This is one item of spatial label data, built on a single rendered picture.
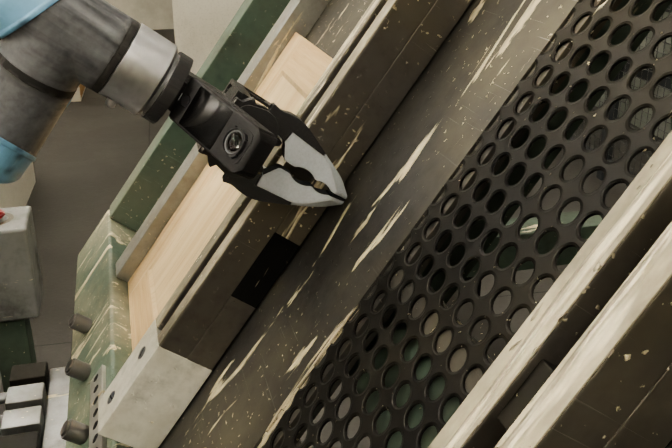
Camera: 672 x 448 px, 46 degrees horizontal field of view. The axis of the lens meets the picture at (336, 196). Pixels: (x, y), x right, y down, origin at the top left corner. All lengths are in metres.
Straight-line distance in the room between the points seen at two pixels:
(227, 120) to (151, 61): 0.09
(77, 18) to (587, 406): 0.51
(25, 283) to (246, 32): 0.61
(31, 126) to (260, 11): 0.79
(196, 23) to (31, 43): 4.25
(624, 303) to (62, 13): 0.51
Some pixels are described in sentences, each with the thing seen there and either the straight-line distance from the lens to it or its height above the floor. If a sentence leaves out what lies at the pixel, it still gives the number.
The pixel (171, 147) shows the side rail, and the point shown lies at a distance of 1.51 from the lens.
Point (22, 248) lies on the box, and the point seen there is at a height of 0.89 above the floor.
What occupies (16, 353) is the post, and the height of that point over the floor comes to 0.67.
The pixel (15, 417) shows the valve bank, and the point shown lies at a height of 0.77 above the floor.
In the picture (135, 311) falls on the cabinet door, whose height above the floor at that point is 0.90.
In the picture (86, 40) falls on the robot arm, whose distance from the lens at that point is 0.72.
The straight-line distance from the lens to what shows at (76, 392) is 1.19.
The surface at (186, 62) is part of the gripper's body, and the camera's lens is 0.74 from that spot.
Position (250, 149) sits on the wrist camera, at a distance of 0.67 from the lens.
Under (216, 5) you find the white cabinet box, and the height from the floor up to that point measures 0.84.
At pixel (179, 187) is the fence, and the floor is 1.05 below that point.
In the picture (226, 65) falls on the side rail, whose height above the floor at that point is 1.19.
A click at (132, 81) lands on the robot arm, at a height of 1.33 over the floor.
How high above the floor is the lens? 1.49
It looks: 21 degrees down
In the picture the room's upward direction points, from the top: straight up
